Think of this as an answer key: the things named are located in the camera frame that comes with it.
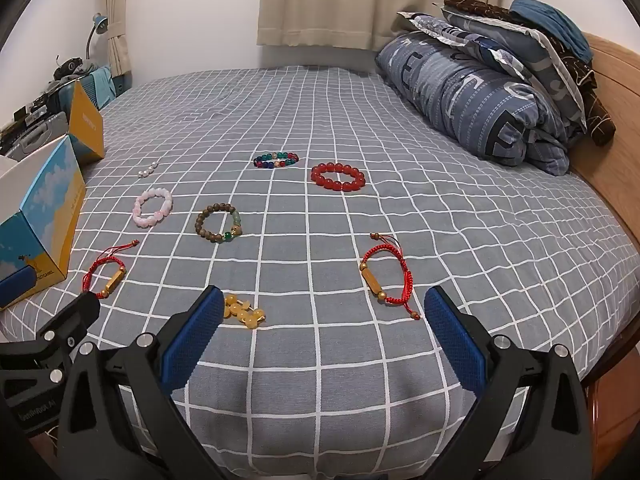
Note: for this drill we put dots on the grey grid bedsheet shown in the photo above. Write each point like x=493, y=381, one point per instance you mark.
x=310, y=240

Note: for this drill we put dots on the grey-blue pillow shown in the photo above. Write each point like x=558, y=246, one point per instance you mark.
x=540, y=70

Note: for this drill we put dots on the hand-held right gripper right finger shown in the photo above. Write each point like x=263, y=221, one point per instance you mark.
x=457, y=340

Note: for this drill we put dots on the narrow beige curtain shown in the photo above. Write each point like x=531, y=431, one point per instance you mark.
x=117, y=20

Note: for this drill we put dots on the wooden headboard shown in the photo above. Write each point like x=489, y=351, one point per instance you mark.
x=620, y=110

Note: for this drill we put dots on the blue folded cloth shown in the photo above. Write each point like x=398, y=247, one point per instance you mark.
x=555, y=20

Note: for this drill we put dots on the white pearl beads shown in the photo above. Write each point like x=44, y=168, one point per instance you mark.
x=148, y=170

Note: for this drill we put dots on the teal suitcase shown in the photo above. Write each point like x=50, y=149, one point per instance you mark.
x=100, y=87

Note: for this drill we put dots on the folded blue patterned quilt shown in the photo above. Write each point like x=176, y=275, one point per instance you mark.
x=460, y=105

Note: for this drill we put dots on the blue and yellow cardboard box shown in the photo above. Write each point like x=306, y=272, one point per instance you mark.
x=50, y=200

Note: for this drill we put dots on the dark clutter pile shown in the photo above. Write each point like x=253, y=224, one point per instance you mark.
x=72, y=69

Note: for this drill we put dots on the grey hard case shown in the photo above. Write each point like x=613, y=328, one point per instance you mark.
x=35, y=135

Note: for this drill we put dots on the blue desk lamp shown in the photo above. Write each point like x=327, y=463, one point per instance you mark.
x=101, y=21

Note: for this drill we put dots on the wide beige curtain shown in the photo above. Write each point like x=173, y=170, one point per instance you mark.
x=370, y=5

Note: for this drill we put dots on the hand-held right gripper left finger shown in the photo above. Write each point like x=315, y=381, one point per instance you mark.
x=192, y=340

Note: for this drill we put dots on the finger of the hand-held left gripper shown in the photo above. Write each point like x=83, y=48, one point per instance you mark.
x=75, y=320
x=15, y=287

